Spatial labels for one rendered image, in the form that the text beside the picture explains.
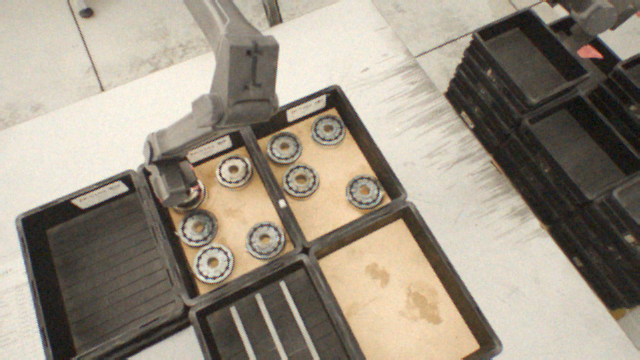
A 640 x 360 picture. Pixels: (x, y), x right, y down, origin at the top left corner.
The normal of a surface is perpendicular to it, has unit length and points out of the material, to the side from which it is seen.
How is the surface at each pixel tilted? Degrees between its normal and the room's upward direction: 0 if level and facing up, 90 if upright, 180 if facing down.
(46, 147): 0
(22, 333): 0
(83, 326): 0
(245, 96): 65
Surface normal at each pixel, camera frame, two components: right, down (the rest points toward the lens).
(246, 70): 0.62, 0.45
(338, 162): 0.01, -0.40
